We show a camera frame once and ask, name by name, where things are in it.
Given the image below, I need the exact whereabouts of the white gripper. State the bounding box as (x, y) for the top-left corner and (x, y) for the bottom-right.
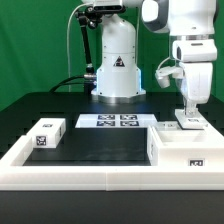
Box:
(172, 39), (217, 117)

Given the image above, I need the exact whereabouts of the white cabinet door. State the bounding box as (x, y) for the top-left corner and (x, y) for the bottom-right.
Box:
(175, 109), (208, 130)
(156, 121), (180, 131)

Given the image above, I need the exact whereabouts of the white cabinet body box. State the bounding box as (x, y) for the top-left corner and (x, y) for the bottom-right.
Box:
(147, 126), (224, 167)

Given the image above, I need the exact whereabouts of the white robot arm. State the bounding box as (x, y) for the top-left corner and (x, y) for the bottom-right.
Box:
(82, 0), (218, 117)

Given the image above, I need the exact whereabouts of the white flat top panel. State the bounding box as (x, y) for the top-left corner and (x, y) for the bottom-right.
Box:
(75, 114), (157, 128)

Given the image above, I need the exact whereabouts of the small white block with tag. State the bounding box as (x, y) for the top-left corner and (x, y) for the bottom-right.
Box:
(27, 118), (66, 148)

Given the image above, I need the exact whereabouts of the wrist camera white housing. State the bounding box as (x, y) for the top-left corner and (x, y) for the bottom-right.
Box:
(155, 66), (182, 88)

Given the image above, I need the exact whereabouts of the black cable bundle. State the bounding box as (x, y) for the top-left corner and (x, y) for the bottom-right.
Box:
(49, 75), (98, 94)

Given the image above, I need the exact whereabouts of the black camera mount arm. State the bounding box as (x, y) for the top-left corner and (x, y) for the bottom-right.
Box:
(75, 5), (125, 95)

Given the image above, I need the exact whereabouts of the white cable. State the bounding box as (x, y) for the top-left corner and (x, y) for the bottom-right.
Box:
(66, 3), (88, 94)

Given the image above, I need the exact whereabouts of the white U-shaped boundary frame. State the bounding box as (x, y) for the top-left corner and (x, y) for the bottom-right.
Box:
(0, 136), (224, 191)

